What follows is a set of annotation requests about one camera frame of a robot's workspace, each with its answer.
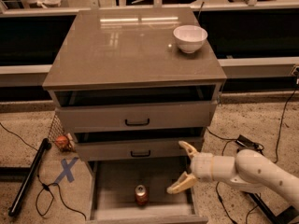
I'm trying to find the orange ball in mesh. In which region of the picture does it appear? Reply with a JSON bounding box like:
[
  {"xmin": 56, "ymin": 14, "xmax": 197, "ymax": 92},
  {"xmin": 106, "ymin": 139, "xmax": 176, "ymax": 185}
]
[{"xmin": 54, "ymin": 135, "xmax": 69, "ymax": 151}]

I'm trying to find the black power adapter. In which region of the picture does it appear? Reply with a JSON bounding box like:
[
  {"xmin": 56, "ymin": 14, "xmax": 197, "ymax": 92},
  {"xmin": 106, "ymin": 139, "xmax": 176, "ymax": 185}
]
[{"xmin": 235, "ymin": 135, "xmax": 259, "ymax": 150}]

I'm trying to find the blue tape cross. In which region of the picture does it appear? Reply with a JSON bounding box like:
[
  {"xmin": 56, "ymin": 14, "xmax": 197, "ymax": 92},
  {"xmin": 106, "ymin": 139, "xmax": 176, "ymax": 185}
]
[{"xmin": 55, "ymin": 157, "xmax": 78, "ymax": 184}]

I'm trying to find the grey middle drawer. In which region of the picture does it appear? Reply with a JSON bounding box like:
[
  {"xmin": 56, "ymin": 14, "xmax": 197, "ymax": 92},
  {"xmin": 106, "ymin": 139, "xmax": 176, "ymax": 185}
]
[{"xmin": 75, "ymin": 137, "xmax": 204, "ymax": 161}]

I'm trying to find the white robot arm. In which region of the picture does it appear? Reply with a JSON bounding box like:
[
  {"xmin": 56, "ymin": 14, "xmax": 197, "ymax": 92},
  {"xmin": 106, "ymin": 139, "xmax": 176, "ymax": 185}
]
[{"xmin": 166, "ymin": 141, "xmax": 299, "ymax": 210}]

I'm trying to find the black stand leg right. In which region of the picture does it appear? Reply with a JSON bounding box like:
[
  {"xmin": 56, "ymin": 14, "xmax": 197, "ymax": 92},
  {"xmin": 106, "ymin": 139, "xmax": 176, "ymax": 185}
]
[{"xmin": 249, "ymin": 193, "xmax": 299, "ymax": 224}]

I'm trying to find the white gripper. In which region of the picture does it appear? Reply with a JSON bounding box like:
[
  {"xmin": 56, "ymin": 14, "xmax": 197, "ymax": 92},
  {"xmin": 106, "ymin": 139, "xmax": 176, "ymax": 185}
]
[{"xmin": 166, "ymin": 141, "xmax": 235, "ymax": 194}]

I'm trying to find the grey drawer cabinet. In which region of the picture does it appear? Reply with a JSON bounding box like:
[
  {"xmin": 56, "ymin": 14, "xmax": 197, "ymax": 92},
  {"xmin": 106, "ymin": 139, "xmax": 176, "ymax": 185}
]
[{"xmin": 42, "ymin": 7, "xmax": 228, "ymax": 224}]

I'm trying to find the grey top drawer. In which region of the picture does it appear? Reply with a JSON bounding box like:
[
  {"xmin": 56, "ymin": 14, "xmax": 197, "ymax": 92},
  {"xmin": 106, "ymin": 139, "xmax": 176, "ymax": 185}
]
[{"xmin": 56, "ymin": 102, "xmax": 217, "ymax": 133}]

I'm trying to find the black cable left floor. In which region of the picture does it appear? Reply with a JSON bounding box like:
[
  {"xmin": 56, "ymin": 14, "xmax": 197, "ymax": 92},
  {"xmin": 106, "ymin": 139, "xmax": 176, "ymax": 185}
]
[{"xmin": 0, "ymin": 121, "xmax": 88, "ymax": 221}]

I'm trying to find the black bar on floor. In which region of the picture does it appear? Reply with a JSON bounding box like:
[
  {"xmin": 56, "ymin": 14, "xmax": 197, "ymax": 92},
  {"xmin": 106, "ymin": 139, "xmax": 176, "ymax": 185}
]
[{"xmin": 8, "ymin": 138, "xmax": 51, "ymax": 217}]

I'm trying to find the black cable right floor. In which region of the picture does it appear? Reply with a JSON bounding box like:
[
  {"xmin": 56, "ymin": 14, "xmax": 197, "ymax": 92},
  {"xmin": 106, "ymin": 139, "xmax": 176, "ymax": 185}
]
[{"xmin": 205, "ymin": 87, "xmax": 298, "ymax": 224}]

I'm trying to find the white ceramic bowl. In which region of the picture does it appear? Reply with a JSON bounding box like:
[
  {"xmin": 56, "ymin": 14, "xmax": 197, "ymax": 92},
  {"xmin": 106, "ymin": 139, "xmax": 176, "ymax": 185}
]
[{"xmin": 173, "ymin": 25, "xmax": 207, "ymax": 53}]

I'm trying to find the red coke can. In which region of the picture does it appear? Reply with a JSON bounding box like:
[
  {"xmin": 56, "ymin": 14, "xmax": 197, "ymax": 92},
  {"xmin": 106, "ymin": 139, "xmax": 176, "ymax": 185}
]
[{"xmin": 135, "ymin": 185, "xmax": 149, "ymax": 205}]

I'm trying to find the black cable floor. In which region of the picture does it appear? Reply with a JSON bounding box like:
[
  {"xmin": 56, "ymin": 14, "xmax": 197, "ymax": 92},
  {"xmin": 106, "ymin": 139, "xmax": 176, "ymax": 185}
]
[
  {"xmin": 205, "ymin": 87, "xmax": 298, "ymax": 224},
  {"xmin": 0, "ymin": 121, "xmax": 88, "ymax": 221}
]

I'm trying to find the grey window ledge rail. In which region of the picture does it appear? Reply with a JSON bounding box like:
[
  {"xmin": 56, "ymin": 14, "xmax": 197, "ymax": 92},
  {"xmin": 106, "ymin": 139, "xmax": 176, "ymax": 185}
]
[{"xmin": 0, "ymin": 57, "xmax": 299, "ymax": 88}]

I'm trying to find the grey open bottom drawer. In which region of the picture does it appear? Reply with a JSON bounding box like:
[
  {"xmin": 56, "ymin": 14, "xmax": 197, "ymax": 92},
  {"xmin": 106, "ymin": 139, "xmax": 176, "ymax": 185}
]
[{"xmin": 86, "ymin": 157, "xmax": 208, "ymax": 224}]

